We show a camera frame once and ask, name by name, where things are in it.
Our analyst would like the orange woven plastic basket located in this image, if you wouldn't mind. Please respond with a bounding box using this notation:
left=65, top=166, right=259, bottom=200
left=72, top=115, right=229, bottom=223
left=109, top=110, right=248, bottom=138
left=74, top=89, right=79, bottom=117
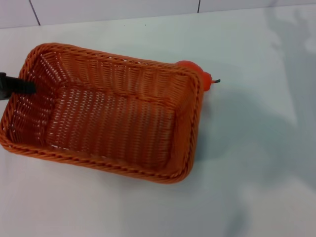
left=0, top=43, right=205, bottom=185

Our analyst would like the orange toy pear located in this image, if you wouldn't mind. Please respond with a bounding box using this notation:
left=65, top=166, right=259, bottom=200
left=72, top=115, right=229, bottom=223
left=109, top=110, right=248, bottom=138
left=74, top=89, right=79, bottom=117
left=176, top=60, right=221, bottom=92

